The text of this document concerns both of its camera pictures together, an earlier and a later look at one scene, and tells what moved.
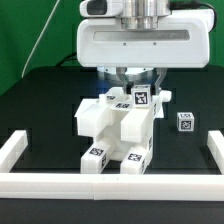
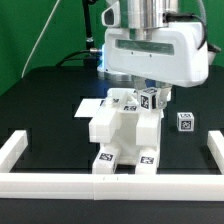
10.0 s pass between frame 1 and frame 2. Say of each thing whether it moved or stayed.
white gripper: moved
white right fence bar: stayed
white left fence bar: stayed
